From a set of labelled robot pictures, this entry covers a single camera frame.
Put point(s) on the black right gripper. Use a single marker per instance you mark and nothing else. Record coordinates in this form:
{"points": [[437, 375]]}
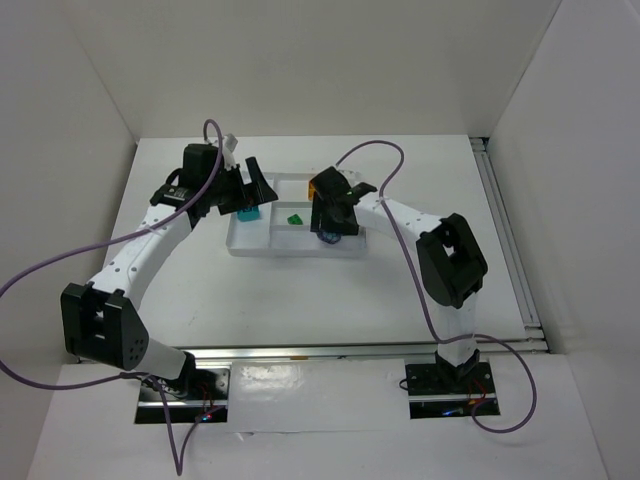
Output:
{"points": [[336, 215]]}

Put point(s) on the teal frog lego piece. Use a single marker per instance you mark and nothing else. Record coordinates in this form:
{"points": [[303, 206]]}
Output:
{"points": [[248, 214]]}

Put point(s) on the green sloped lego brick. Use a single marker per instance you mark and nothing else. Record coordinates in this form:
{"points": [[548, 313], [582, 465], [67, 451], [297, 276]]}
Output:
{"points": [[294, 219]]}

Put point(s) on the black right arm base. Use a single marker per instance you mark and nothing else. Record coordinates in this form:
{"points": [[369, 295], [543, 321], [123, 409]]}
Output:
{"points": [[431, 397]]}

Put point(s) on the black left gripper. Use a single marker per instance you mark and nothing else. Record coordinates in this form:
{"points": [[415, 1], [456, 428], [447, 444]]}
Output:
{"points": [[240, 187]]}

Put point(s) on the aluminium right side rail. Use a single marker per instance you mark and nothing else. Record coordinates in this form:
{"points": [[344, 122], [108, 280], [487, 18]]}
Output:
{"points": [[534, 332]]}

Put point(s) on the yellow butterfly lego piece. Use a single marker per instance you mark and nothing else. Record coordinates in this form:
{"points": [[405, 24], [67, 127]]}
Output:
{"points": [[310, 191]]}

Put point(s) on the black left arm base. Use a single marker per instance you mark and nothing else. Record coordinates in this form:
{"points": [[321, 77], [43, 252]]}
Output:
{"points": [[205, 399]]}

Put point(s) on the aluminium table edge rail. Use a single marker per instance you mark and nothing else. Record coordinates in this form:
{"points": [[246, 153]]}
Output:
{"points": [[310, 352]]}

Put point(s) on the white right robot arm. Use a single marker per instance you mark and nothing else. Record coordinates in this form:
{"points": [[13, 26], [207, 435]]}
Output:
{"points": [[451, 267]]}

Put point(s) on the purple flower lego piece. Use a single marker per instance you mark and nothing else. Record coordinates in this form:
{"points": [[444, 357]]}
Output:
{"points": [[329, 238]]}

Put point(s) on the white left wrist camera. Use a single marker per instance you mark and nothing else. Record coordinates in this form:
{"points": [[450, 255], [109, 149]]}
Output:
{"points": [[228, 146]]}

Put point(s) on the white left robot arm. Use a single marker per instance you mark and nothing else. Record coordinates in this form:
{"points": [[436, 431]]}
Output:
{"points": [[100, 317]]}

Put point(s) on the white divided plastic tray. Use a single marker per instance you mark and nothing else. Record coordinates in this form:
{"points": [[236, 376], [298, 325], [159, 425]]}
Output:
{"points": [[272, 236]]}

